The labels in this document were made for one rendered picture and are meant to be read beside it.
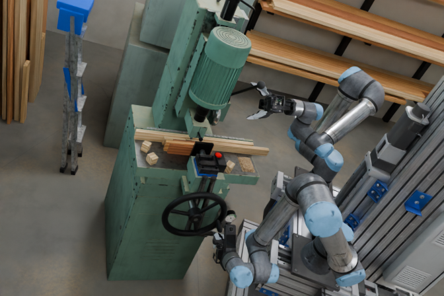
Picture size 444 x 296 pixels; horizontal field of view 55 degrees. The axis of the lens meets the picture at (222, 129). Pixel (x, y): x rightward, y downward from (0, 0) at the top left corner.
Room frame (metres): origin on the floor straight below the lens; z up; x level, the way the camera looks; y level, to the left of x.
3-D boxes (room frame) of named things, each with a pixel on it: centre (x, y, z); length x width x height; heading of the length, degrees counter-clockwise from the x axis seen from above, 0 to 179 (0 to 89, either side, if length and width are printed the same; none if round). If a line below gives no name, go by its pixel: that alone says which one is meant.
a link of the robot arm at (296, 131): (1.69, -0.33, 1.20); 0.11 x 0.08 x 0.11; 57
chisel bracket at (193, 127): (1.63, 0.12, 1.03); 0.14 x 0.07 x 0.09; 28
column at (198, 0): (1.87, 0.26, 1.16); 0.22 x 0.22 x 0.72; 28
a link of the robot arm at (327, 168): (1.86, -0.57, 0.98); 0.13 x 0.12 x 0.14; 57
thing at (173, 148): (1.56, 0.10, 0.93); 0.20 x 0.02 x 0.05; 118
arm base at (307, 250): (1.36, -0.62, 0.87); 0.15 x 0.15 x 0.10
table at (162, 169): (1.54, 0.03, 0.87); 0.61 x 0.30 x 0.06; 118
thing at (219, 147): (1.68, -0.02, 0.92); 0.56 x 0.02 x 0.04; 118
